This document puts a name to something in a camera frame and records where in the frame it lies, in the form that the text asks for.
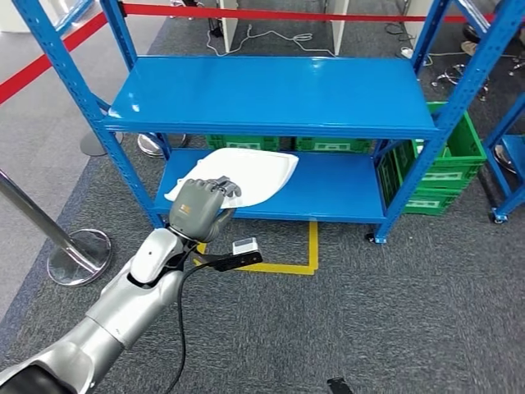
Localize white table leg panel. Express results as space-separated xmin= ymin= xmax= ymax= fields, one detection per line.
xmin=327 ymin=0 xmax=350 ymax=57
xmin=403 ymin=0 xmax=436 ymax=48
xmin=216 ymin=0 xmax=239 ymax=54

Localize large blue metal shelf rack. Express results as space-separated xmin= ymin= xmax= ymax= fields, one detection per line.
xmin=11 ymin=0 xmax=525 ymax=245

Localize white floor cable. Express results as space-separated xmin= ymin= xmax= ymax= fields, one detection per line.
xmin=204 ymin=24 xmax=337 ymax=59

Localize chrome stool star base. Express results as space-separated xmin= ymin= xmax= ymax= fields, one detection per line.
xmin=430 ymin=63 xmax=489 ymax=103

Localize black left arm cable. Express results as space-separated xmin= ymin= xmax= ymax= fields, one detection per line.
xmin=164 ymin=259 xmax=214 ymax=394

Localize black right camera mount bracket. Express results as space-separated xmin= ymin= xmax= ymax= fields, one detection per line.
xmin=327 ymin=377 xmax=355 ymax=394

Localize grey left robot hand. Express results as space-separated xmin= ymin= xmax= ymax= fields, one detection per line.
xmin=168 ymin=175 xmax=244 ymax=245

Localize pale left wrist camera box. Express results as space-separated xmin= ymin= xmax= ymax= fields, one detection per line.
xmin=232 ymin=236 xmax=259 ymax=257

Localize yellow floor tape square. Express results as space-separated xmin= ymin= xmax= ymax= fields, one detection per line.
xmin=192 ymin=220 xmax=319 ymax=277

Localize chrome stanchion with round base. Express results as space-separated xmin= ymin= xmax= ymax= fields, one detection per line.
xmin=0 ymin=167 xmax=112 ymax=288

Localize black stool seat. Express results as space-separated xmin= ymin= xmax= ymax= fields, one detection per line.
xmin=462 ymin=24 xmax=492 ymax=43

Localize green plastic crate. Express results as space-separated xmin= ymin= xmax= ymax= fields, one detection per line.
xmin=295 ymin=135 xmax=375 ymax=155
xmin=403 ymin=190 xmax=459 ymax=218
xmin=376 ymin=101 xmax=488 ymax=198
xmin=204 ymin=134 xmax=281 ymax=153

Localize black pole stanchion grey base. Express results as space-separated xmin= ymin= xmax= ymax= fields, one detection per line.
xmin=79 ymin=130 xmax=124 ymax=159

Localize white curved plastic part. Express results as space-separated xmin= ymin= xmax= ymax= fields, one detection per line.
xmin=164 ymin=147 xmax=299 ymax=211

